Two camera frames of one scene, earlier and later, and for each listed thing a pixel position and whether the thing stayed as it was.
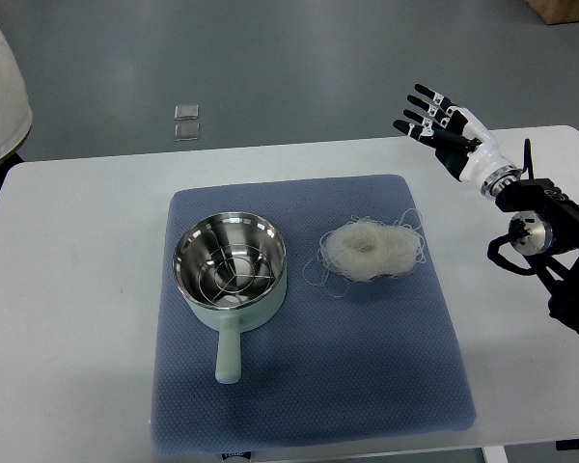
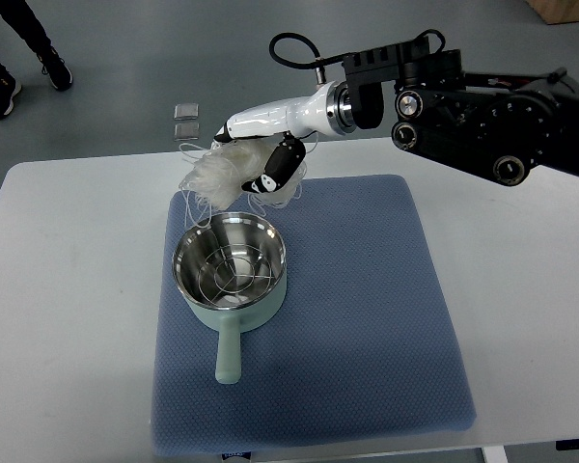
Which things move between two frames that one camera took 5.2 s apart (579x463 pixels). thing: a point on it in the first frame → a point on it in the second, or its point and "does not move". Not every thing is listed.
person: x=6 y=107 → x=4 y=85
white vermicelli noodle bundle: x=365 y=249 → x=218 y=176
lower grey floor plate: x=186 y=131 does not move
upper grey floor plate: x=186 y=111 does not move
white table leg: x=494 y=454 does not move
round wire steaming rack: x=235 y=275 does not move
